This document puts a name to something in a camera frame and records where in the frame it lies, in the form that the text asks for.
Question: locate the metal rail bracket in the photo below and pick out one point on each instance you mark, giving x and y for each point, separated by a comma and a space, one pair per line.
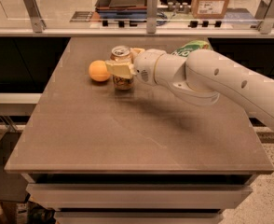
151, 20
265, 17
38, 24

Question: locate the green chip bag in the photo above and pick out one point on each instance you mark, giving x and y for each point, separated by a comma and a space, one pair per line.
186, 49

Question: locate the upper white drawer front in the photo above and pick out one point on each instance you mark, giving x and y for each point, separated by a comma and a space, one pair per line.
59, 196

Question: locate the cardboard box with label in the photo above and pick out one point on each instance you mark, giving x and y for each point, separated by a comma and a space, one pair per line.
209, 9

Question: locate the middle metal rail bracket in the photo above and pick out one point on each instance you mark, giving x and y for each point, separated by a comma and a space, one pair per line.
151, 20

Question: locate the right metal rail bracket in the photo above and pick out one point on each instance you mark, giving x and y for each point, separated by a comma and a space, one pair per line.
265, 17

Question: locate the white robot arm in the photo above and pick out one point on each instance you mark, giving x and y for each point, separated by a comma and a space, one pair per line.
200, 78

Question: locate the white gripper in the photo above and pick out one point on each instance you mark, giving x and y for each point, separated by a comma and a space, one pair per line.
144, 65

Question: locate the orange soda can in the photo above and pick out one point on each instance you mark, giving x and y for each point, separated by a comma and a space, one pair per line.
119, 53

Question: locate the left metal rail bracket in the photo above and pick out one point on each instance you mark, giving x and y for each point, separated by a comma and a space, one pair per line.
38, 24

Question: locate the orange fruit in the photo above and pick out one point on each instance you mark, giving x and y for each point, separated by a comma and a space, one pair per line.
98, 71

